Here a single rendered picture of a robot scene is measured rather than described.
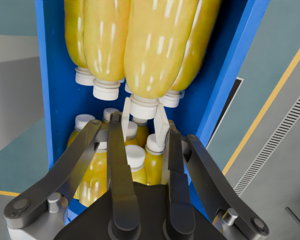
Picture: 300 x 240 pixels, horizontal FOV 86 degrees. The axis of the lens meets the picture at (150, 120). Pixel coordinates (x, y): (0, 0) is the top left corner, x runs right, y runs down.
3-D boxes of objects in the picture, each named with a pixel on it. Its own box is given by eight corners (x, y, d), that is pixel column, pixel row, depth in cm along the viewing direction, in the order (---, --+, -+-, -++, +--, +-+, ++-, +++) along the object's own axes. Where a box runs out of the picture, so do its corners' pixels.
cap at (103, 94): (121, 88, 24) (119, 99, 25) (117, 81, 27) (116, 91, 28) (94, 85, 23) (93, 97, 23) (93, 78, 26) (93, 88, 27)
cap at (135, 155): (147, 167, 27) (149, 158, 26) (125, 171, 25) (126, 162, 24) (137, 152, 30) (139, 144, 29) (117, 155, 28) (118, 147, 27)
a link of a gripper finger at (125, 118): (125, 143, 18) (117, 142, 17) (128, 116, 24) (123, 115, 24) (128, 119, 16) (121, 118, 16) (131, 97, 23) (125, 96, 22)
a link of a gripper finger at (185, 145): (170, 140, 16) (198, 145, 16) (164, 118, 20) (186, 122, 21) (166, 152, 16) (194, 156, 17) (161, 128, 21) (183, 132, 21)
